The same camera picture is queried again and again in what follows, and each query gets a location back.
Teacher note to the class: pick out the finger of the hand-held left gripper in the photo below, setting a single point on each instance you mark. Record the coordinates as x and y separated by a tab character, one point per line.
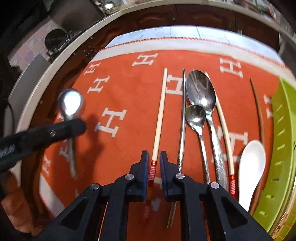
46	136

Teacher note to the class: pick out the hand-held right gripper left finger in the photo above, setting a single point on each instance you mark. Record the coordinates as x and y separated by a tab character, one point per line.
145	178

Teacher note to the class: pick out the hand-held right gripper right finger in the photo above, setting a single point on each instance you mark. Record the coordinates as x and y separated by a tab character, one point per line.
165	185

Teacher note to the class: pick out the small steel spoon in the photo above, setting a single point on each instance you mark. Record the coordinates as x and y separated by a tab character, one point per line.
195	115
69	102

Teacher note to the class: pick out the light chopstick red striped end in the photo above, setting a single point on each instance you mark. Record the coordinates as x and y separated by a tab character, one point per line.
159	120
222	120

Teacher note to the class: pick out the steel chopstick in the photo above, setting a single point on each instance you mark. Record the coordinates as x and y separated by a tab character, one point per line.
182	120

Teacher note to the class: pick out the white ceramic spoon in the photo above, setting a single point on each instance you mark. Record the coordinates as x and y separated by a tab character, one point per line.
252	157

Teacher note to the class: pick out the large steel spoon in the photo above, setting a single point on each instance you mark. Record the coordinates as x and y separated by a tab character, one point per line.
200	88

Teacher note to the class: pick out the dark brown chopstick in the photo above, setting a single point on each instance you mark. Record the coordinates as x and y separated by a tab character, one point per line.
259	109

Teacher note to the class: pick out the green plastic utensil tray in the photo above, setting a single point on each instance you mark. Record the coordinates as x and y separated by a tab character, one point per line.
284	139

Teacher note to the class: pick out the person's left hand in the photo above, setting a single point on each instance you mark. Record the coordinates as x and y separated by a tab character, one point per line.
17	204

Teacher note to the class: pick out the low steel side panel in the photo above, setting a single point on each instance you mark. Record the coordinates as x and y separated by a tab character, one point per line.
27	76

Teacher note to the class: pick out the orange patterned blanket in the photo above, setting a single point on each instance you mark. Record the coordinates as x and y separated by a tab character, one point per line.
129	92

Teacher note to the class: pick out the round black lid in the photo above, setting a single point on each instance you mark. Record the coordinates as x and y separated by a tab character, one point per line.
54	39

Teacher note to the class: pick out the large steel splash panel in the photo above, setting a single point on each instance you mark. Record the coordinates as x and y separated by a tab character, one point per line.
76	14

